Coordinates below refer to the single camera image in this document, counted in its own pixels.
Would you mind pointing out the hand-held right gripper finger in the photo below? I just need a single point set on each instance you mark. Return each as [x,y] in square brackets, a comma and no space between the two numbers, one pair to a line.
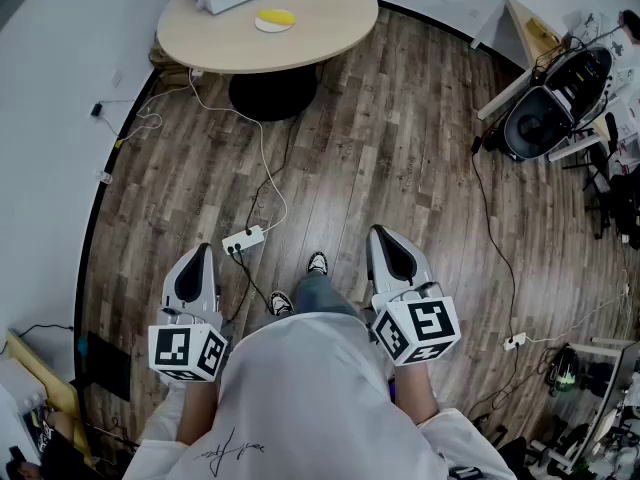
[374,263]
[420,268]

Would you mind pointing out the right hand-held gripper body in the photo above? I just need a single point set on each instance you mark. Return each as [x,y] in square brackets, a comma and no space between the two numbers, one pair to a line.
[415,330]

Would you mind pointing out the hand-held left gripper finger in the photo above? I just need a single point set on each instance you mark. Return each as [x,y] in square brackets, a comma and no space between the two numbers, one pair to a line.
[172,288]
[214,288]

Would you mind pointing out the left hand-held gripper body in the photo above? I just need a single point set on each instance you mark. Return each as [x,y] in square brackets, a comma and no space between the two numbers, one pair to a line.
[187,350]

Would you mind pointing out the white round plate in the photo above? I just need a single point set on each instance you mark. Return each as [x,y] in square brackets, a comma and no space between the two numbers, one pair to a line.
[270,28]

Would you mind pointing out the yellow banana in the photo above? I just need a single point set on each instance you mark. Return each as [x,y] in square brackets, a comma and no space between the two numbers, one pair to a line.
[277,17]

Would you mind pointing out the person's left forearm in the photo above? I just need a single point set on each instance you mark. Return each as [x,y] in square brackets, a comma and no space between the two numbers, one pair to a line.
[197,413]

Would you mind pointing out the person's right forearm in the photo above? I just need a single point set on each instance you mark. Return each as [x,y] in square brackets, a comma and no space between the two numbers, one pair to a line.
[415,393]

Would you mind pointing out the long white power strip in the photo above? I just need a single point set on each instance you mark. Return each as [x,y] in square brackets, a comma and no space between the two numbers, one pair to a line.
[243,240]

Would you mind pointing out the person's right sneaker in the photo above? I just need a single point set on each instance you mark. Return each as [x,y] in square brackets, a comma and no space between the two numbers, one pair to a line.
[317,262]

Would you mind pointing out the person's sneaker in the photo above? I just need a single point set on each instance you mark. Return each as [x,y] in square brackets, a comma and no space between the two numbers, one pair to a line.
[317,262]
[280,303]

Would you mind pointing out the person's grey trousers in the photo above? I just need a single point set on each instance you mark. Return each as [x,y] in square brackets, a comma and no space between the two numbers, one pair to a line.
[320,295]

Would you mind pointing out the person's left sneaker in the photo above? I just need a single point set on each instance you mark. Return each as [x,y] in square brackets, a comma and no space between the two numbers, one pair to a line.
[280,303]

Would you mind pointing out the black flat panel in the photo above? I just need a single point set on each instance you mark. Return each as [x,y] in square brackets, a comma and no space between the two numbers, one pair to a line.
[107,368]

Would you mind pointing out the short white power strip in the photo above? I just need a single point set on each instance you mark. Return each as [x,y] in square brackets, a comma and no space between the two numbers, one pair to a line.
[515,341]

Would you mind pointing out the person's white shirt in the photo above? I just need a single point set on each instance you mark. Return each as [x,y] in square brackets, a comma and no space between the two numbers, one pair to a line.
[310,398]

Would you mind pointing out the light wooden shelf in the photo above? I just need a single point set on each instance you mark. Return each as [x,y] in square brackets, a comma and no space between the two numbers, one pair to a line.
[50,375]

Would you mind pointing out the grey black equipment case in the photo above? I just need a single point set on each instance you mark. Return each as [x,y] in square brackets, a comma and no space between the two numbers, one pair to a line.
[537,118]

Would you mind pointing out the white framed wooden desk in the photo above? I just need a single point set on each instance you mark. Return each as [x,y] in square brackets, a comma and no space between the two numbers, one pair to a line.
[492,23]

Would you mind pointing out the black wall power adapter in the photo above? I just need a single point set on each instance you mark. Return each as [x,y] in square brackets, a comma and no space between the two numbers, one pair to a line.
[96,109]

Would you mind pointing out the black table pedestal base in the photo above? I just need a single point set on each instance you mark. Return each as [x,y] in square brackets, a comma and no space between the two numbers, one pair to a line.
[272,93]

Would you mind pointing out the white wall socket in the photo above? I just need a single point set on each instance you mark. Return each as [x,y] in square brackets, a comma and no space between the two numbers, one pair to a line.
[117,79]

